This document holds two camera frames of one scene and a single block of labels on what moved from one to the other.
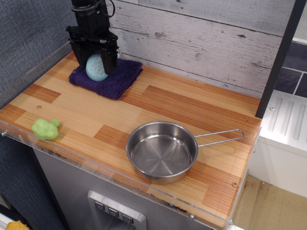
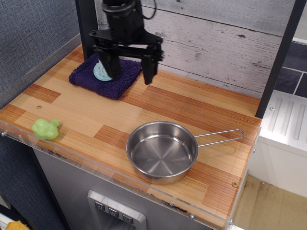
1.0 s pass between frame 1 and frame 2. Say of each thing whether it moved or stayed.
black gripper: moved
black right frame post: stayed
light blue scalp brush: moved
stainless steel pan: stayed
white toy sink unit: stayed
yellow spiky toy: stayed
